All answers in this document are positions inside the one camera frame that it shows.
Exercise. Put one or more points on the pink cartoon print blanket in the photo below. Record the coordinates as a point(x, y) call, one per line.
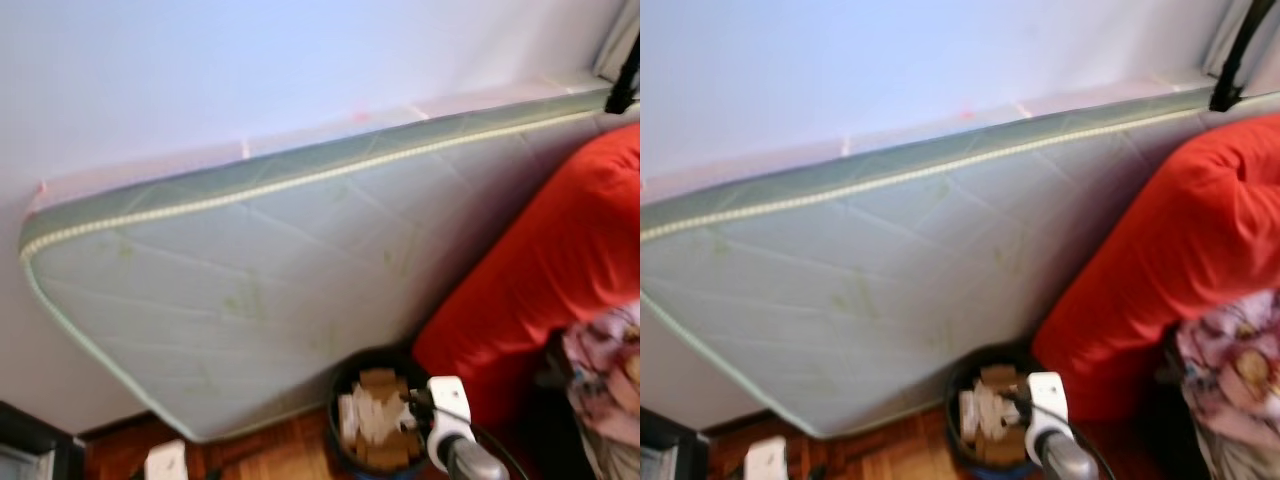
point(605, 370)
point(1230, 370)

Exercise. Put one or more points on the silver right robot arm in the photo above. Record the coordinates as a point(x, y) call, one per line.
point(475, 462)
point(1068, 460)

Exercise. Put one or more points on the red folded mattress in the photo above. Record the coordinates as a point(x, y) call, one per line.
point(1160, 260)
point(545, 270)

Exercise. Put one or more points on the dark furniture piece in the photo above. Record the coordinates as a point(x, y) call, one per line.
point(35, 445)
point(665, 448)

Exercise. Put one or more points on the grey quilted mattress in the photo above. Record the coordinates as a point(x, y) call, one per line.
point(860, 290)
point(250, 290)

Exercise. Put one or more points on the brown cardboard piece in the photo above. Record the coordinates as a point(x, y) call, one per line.
point(378, 383)
point(998, 380)

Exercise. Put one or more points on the white crumpled paper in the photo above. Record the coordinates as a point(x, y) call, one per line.
point(982, 418)
point(365, 420)

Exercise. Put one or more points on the black waste bin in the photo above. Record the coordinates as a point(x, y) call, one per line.
point(953, 400)
point(337, 400)

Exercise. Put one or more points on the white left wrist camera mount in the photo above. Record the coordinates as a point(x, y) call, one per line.
point(765, 460)
point(165, 462)

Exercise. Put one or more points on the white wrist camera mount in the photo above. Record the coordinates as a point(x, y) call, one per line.
point(450, 420)
point(165, 462)
point(765, 460)
point(1047, 415)

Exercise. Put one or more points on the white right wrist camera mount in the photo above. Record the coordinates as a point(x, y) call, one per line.
point(450, 420)
point(1047, 415)

